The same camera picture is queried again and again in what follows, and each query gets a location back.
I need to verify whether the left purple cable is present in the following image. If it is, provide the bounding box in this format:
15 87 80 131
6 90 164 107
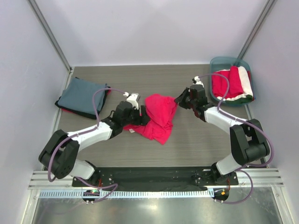
48 88 127 182

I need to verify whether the left aluminium frame post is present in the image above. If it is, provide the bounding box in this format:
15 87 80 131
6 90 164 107
27 0 72 73

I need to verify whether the folded grey-blue t shirt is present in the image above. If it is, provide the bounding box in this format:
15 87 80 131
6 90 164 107
55 77 108 119

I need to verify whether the aluminium frame post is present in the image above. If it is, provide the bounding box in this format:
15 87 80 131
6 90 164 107
237 0 277 59
27 0 72 73

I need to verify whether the right aluminium frame post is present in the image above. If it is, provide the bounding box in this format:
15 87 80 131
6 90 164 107
237 0 277 59

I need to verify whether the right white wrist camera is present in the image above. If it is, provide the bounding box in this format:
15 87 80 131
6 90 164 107
192 76 204 87

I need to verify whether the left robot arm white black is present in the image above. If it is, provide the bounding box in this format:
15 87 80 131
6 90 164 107
38 101 150 186

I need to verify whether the blue plastic basket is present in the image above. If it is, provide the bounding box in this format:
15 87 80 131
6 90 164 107
209 56 255 106

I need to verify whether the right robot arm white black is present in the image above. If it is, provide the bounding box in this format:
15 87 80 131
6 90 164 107
174 84 270 185

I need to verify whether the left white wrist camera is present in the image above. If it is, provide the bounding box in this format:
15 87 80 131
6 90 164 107
123 92 140 110

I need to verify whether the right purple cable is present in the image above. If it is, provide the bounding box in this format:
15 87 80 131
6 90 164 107
198 73 274 205

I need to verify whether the pink-red t shirt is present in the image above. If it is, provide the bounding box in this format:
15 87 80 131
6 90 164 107
124 94 178 145

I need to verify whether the green t shirt in basket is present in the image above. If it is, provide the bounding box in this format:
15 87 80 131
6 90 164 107
225 95 254 105

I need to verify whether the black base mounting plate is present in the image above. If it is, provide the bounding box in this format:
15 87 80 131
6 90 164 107
85 166 239 192

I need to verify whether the red t shirt in basket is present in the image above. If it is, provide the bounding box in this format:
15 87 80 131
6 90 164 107
212 66 243 101

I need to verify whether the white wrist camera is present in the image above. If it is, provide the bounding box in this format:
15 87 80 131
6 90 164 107
192 76 204 87
123 92 140 110

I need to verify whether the white t shirt in basket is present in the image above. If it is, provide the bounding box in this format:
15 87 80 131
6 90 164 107
214 66 253 101

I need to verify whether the white slotted cable duct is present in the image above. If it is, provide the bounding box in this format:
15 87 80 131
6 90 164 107
39 189 214 199

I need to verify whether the purple cable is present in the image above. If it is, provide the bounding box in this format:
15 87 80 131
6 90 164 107
198 73 274 205
48 88 127 182

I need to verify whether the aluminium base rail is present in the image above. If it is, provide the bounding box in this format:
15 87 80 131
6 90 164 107
28 168 284 189

